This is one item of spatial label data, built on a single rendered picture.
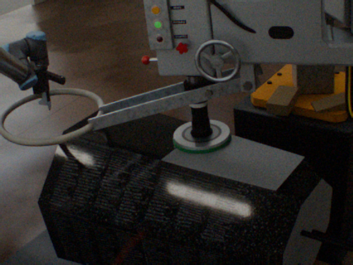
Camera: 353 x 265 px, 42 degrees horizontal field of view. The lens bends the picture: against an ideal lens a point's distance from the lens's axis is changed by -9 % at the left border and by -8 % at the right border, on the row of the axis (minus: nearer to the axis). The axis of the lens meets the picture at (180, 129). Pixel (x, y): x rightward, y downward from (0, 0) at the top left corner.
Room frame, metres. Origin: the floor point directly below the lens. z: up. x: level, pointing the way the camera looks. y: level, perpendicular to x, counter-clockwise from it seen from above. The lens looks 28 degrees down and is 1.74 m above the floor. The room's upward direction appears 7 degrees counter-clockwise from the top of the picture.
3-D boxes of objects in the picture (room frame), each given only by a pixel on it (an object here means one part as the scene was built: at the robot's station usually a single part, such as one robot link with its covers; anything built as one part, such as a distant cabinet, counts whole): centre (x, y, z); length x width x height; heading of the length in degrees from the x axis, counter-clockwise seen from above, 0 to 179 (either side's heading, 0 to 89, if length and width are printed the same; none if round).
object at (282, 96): (1.91, -0.47, 0.81); 0.20 x 0.10 x 0.05; 149
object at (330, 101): (1.84, -0.70, 0.80); 0.20 x 0.10 x 0.05; 88
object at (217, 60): (1.48, -0.16, 1.20); 0.15 x 0.10 x 0.15; 72
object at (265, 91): (2.07, -0.67, 0.76); 0.49 x 0.49 x 0.05; 51
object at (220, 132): (1.63, -0.08, 0.84); 0.21 x 0.21 x 0.01
